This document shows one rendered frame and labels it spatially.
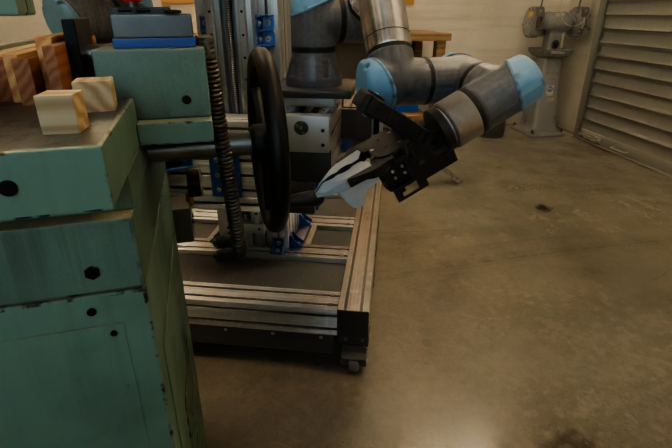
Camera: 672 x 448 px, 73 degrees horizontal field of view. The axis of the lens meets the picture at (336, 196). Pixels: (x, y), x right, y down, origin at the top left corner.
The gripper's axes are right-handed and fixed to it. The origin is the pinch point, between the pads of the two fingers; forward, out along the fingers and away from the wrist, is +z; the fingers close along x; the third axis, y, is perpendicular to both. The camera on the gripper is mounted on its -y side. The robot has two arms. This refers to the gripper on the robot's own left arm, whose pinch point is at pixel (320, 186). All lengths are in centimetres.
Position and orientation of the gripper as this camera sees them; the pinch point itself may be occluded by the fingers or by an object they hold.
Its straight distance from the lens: 65.9
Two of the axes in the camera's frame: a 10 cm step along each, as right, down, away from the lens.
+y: 4.4, 7.4, 5.1
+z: -8.6, 5.1, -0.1
